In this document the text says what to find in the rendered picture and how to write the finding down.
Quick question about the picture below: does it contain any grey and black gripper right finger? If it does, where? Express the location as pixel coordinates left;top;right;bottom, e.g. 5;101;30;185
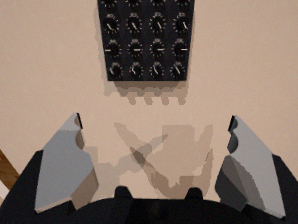
215;115;298;224

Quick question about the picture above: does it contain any black knob box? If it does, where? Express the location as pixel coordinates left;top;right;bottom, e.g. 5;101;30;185
97;0;195;81

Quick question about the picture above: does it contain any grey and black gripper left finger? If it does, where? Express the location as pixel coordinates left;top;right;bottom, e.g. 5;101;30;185
0;113;99;224

